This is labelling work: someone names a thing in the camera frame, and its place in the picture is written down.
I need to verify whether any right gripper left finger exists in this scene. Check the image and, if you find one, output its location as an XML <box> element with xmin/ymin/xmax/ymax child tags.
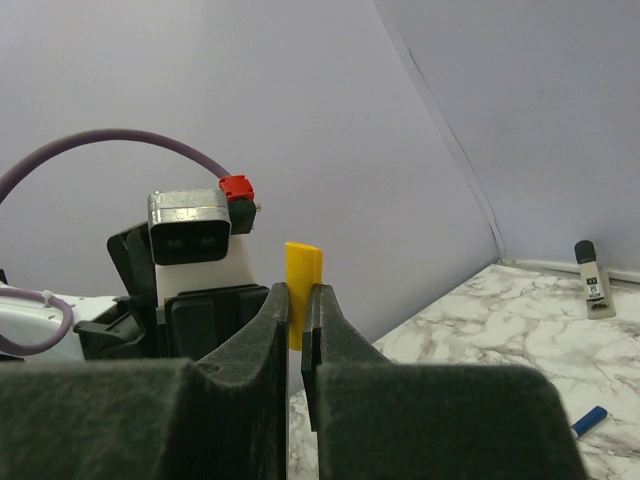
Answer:
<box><xmin>1</xmin><ymin>283</ymin><xmax>289</xmax><ymax>479</ymax></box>

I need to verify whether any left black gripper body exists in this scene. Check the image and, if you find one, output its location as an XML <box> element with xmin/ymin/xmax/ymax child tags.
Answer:
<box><xmin>74</xmin><ymin>223</ymin><xmax>269</xmax><ymax>360</ymax></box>

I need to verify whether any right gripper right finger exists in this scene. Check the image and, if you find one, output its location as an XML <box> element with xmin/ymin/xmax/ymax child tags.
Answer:
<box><xmin>301</xmin><ymin>284</ymin><xmax>587</xmax><ymax>479</ymax></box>

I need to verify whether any yellow pen cap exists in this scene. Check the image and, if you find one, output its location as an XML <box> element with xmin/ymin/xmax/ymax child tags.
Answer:
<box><xmin>285</xmin><ymin>242</ymin><xmax>323</xmax><ymax>351</ymax></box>

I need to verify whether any blue pen cap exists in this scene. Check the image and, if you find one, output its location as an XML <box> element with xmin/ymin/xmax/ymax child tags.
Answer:
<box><xmin>571</xmin><ymin>406</ymin><xmax>608</xmax><ymax>438</ymax></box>

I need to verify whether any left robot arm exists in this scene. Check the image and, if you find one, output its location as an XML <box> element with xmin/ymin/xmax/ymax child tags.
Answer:
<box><xmin>1</xmin><ymin>224</ymin><xmax>269</xmax><ymax>362</ymax></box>

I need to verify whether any black grey stapler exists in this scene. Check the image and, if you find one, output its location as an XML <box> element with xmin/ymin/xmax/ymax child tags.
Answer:
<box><xmin>574</xmin><ymin>240</ymin><xmax>616</xmax><ymax>320</ymax></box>

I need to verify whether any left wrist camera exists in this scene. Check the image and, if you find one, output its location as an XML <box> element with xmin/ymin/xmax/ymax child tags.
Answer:
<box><xmin>147</xmin><ymin>189</ymin><xmax>231</xmax><ymax>266</ymax></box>

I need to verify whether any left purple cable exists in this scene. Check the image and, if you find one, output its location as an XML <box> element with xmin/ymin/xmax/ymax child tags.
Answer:
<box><xmin>0</xmin><ymin>128</ymin><xmax>257</xmax><ymax>357</ymax></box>

